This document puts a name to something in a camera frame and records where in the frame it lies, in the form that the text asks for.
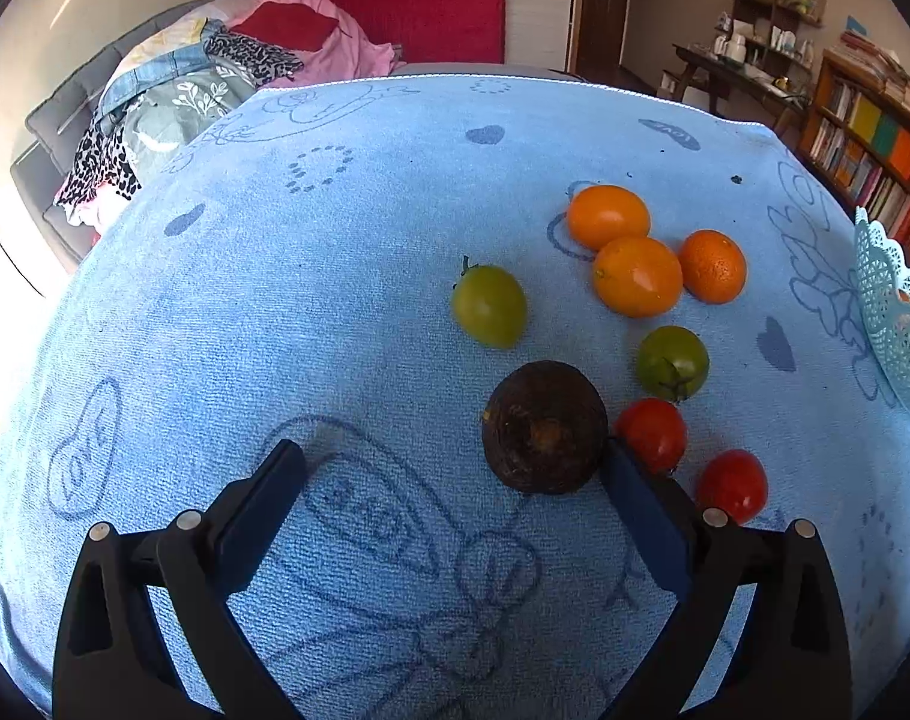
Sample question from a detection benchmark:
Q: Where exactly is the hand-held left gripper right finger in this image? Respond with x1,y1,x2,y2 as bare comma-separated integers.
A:
601,435,854,720

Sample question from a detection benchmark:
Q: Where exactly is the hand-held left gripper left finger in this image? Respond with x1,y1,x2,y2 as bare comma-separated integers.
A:
52,439,307,720

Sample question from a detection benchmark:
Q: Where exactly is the red tomato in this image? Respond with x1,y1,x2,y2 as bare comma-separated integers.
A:
696,450,769,525
614,398,689,475

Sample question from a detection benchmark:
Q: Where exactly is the dark brown avocado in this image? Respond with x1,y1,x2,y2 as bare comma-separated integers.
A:
481,361,610,495

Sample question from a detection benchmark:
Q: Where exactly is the green tomato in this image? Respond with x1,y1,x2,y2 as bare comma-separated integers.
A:
451,255,529,350
636,326,710,403

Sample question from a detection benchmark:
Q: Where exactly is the small mandarin orange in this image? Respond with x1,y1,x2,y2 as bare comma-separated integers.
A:
678,229,748,305

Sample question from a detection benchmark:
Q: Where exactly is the light blue lattice basket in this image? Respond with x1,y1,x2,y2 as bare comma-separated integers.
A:
852,206,910,428

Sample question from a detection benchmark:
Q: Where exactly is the printed blue towel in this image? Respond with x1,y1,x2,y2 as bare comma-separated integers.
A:
0,75,910,720

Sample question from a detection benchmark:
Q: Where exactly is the leopard print cloth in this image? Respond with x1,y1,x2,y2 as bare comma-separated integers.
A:
53,116,145,215
203,30,306,83

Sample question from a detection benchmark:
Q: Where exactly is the green floral quilt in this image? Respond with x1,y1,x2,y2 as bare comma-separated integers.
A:
121,64,257,181

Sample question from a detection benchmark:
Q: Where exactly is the wooden bookshelf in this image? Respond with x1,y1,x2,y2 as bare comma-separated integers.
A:
796,49,910,278

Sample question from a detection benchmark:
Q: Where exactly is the dark wooden desk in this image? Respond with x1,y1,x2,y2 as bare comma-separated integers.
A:
659,43,809,136

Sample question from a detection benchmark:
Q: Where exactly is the blue denim jacket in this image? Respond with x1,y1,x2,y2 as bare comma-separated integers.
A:
98,41,223,117

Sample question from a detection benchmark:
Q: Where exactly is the pink blanket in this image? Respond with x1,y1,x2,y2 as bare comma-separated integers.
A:
230,0,407,87

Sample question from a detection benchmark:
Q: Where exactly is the grey bed mattress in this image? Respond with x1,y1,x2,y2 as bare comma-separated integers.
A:
391,60,583,83

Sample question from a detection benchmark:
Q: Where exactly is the yellow floral pillow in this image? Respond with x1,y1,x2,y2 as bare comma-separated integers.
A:
128,15,212,61

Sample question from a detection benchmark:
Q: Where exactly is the red cushion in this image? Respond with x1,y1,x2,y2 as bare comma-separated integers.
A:
230,1,334,47

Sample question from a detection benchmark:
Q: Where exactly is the stack of books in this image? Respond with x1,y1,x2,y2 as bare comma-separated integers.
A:
826,30,910,125

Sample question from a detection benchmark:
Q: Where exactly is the dark brown door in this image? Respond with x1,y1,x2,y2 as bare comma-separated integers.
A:
571,0,636,72

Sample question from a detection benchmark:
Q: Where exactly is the wooden desktop shelf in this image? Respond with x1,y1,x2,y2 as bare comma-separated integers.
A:
714,0,827,65

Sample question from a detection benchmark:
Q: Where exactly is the white wardrobe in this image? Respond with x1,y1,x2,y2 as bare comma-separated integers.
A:
504,0,580,72

